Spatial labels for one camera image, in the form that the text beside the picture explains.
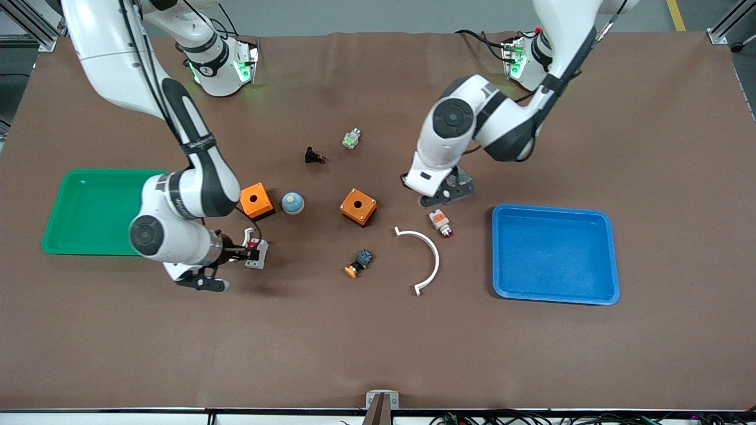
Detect white red circuit breaker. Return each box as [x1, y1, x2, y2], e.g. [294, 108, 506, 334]
[245, 238, 270, 270]

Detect orange white red indicator lamp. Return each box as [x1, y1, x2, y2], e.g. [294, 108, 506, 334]
[429, 208, 454, 238]

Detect orange button box with hole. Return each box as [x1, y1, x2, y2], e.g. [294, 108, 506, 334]
[340, 188, 378, 227]
[239, 182, 275, 222]

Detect large white curved clip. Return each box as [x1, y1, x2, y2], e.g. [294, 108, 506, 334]
[394, 226, 441, 297]

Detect orange mushroom push button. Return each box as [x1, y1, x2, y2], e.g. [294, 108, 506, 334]
[344, 249, 374, 279]

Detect blue plastic tray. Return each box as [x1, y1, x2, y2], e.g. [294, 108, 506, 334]
[491, 204, 621, 306]

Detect green plastic tray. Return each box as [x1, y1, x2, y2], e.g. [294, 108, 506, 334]
[41, 169, 170, 256]

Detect black left arm base cable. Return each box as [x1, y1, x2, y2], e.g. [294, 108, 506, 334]
[455, 28, 510, 61]

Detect black arm base cable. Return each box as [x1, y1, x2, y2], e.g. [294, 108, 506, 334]
[198, 0, 240, 37]
[455, 28, 510, 61]

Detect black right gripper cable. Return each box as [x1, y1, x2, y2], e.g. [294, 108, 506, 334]
[118, 0, 195, 151]

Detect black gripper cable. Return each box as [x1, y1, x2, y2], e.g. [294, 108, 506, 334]
[546, 0, 628, 95]
[118, 0, 195, 151]

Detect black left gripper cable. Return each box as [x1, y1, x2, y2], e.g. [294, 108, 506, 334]
[546, 0, 628, 95]

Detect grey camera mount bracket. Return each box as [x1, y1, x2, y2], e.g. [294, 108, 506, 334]
[361, 390, 400, 425]

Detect black right arm base cable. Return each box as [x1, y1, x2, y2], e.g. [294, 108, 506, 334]
[198, 0, 240, 37]

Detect black cable bundle under table edge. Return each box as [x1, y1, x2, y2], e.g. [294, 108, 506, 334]
[428, 410, 756, 425]

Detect aluminium frame profile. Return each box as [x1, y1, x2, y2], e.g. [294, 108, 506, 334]
[707, 0, 756, 45]
[0, 0, 67, 53]

